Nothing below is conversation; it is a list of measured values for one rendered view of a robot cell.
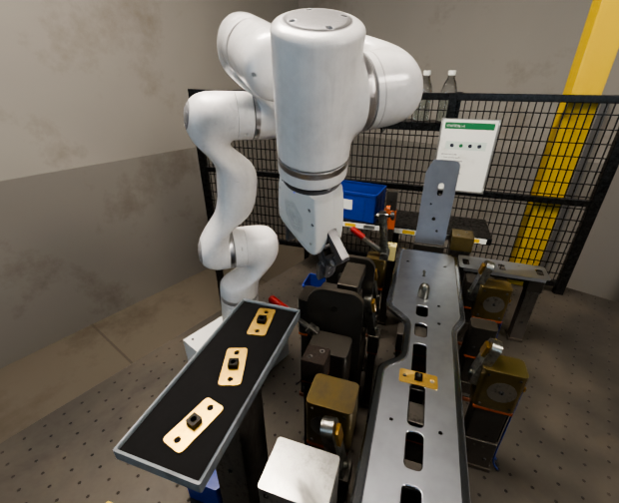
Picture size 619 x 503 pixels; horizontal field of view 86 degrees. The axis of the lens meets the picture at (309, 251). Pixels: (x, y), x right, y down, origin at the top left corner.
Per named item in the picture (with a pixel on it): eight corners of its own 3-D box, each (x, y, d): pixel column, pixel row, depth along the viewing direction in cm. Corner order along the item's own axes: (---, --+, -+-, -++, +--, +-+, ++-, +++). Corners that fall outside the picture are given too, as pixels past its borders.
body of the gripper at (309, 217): (265, 154, 42) (271, 218, 50) (309, 202, 36) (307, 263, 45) (315, 137, 44) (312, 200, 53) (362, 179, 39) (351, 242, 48)
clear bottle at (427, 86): (427, 121, 148) (435, 70, 139) (412, 121, 150) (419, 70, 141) (427, 120, 154) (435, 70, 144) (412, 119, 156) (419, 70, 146)
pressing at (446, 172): (443, 246, 135) (461, 161, 119) (414, 242, 138) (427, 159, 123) (443, 246, 136) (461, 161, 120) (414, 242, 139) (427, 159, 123)
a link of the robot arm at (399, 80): (322, 73, 59) (424, 137, 37) (232, 86, 55) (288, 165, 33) (321, 10, 53) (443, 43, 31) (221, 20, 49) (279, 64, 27)
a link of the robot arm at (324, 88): (338, 125, 42) (268, 138, 40) (350, -2, 32) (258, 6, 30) (368, 163, 38) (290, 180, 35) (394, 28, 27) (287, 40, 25)
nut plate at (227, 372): (241, 385, 55) (240, 380, 55) (217, 386, 55) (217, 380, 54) (248, 348, 63) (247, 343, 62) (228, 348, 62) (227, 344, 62)
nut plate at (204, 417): (180, 455, 45) (178, 450, 44) (162, 440, 47) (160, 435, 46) (225, 408, 51) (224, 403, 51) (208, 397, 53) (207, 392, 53)
